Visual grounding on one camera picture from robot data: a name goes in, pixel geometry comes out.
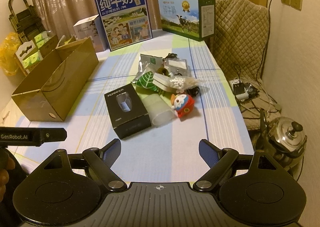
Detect black shaver box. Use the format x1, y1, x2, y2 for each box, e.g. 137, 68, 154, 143
104, 84, 151, 139

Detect red Doraemon toy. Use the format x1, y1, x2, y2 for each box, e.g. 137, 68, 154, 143
170, 93, 195, 118

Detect translucent plastic cup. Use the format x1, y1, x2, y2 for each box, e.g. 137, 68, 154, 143
142, 94, 175, 127

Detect green leaf pouch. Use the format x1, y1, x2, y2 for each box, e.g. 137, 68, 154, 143
132, 71, 160, 92

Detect clear bag white pads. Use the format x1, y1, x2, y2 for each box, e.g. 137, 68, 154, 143
164, 59, 190, 77

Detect cotton swab bag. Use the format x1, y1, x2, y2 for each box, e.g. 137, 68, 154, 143
169, 76, 204, 91

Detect silver green tea bag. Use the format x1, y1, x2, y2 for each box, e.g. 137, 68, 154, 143
135, 54, 163, 79

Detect person left hand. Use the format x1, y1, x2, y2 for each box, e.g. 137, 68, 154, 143
0, 148, 16, 203

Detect open cardboard box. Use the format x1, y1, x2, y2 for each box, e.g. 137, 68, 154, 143
11, 38, 99, 122

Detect white power strip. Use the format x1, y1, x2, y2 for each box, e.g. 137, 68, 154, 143
229, 79, 249, 102

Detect steel pot with lid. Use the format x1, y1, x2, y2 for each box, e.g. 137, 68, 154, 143
268, 116, 308, 158

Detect tissue pack carton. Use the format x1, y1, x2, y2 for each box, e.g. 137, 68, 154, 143
14, 31, 58, 76

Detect checked bed sheet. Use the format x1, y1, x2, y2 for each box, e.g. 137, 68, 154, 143
1, 31, 253, 182

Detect yellow plastic bag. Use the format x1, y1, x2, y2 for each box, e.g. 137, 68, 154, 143
0, 32, 21, 76

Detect white box on table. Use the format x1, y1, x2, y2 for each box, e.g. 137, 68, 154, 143
153, 73, 178, 93

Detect black folding hand cart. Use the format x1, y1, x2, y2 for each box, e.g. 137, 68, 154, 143
8, 0, 46, 43

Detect white appliance box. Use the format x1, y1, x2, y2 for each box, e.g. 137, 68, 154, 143
73, 15, 108, 52

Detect quilted beige cover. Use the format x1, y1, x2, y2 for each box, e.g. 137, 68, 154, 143
206, 0, 269, 81

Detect light blue cow milk box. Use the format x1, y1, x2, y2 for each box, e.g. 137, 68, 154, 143
158, 0, 216, 41

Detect blue milk carton box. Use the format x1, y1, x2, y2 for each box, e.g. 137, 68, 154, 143
95, 0, 152, 51

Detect black wall power cable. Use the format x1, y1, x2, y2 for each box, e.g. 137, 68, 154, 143
255, 0, 283, 81

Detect wall switch plate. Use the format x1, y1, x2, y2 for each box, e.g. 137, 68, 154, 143
290, 0, 303, 11

